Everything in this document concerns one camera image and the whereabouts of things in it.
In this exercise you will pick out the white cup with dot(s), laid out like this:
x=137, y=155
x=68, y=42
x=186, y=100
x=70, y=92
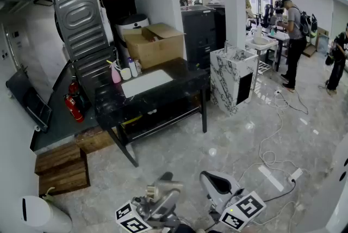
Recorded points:
x=125, y=74

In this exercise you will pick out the black office chair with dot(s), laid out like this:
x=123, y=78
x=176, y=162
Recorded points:
x=267, y=15

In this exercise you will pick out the white cylindrical bin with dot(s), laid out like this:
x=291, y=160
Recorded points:
x=40, y=214

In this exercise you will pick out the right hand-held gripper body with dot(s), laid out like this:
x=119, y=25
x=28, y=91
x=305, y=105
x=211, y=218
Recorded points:
x=244, y=210

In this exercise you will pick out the small teal bottle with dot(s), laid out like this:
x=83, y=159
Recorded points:
x=272, y=32

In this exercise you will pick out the tall white bottle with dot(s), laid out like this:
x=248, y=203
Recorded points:
x=259, y=31

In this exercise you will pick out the brown cardboard box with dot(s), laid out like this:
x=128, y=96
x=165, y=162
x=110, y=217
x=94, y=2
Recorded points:
x=155, y=51

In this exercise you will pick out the white sink table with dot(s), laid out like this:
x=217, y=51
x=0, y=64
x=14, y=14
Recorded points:
x=262, y=48

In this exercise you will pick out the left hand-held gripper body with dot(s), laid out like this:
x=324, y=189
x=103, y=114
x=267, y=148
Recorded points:
x=133, y=222

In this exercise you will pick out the wooden step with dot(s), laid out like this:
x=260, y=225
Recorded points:
x=62, y=169

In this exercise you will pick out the white bowl basin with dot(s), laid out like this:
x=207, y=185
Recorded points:
x=261, y=40

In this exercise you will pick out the white power strip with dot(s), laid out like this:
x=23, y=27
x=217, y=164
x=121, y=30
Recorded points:
x=277, y=92
x=295, y=174

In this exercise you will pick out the white bottle with blue sprayer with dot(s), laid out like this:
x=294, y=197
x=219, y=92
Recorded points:
x=133, y=70

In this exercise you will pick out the black table frame with shelf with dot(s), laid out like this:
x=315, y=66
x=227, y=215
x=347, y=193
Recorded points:
x=204, y=112

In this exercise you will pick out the pink spray bottle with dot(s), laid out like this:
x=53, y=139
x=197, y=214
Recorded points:
x=116, y=76

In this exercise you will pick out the white bin with black lid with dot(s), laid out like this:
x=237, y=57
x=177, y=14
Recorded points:
x=133, y=22

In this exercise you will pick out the black cabinet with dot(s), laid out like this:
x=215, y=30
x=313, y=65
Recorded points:
x=198, y=33
x=220, y=25

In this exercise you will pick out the dark table with basin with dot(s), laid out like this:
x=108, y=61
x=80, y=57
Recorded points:
x=280, y=36

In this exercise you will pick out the translucent plastic bottle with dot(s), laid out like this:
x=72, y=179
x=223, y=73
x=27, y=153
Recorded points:
x=170, y=186

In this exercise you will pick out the black marble table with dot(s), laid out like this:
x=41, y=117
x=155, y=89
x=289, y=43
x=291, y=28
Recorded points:
x=185, y=77

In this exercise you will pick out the white curved appliance housing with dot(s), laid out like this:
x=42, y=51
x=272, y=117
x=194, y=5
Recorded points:
x=331, y=199

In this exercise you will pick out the marble-pattern pedestal cabinet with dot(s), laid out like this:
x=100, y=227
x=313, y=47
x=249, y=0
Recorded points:
x=228, y=79

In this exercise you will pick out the red fire extinguisher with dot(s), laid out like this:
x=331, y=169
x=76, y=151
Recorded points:
x=73, y=87
x=74, y=109

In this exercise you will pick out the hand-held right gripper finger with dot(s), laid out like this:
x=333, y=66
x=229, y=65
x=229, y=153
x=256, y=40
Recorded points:
x=210, y=191
x=228, y=181

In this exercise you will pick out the black flat panel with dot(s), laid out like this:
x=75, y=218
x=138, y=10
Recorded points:
x=30, y=101

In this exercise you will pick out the white sink basin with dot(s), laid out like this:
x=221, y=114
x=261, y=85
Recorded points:
x=146, y=83

